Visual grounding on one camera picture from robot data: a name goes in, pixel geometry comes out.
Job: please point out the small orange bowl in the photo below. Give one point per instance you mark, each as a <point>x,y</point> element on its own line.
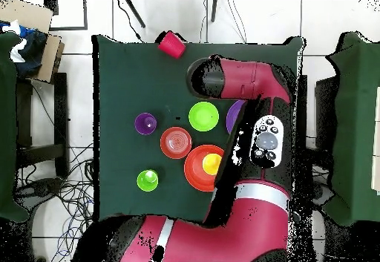
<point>176,142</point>

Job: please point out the yellow cup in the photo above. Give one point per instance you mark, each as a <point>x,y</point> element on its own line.
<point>210,164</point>

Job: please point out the red cup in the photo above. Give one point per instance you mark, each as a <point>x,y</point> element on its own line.
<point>171,44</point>

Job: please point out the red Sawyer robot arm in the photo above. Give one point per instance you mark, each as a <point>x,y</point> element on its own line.
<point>252,232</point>

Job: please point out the small green bowl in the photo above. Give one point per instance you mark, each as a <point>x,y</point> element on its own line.
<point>203,116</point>

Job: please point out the large orange-red bowl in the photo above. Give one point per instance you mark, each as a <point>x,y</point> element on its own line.
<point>194,173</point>

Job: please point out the large purple bowl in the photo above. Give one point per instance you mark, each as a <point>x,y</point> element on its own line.
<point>233,116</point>

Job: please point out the purple cup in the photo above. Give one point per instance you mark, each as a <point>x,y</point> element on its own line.
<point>144,122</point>

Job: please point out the green cup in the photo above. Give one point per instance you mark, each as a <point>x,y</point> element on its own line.
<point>145,181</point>

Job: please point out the dark green tablecloth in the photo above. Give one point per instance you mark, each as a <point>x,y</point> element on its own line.
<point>124,66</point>

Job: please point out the black tripod leg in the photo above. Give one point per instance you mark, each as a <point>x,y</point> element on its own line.
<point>135,12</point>
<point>214,9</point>

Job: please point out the green cloth covered table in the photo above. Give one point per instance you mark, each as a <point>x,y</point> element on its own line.
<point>7,125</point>
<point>353,125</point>

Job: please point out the blue and white cloth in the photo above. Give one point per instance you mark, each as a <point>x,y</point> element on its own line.
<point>32,51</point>

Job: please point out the cardboard box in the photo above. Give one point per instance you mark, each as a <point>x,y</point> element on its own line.
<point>26,14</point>

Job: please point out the black stool frame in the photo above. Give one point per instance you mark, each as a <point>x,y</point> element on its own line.
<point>61,125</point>

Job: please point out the black rectangular frame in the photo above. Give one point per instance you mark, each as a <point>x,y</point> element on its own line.
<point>85,12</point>

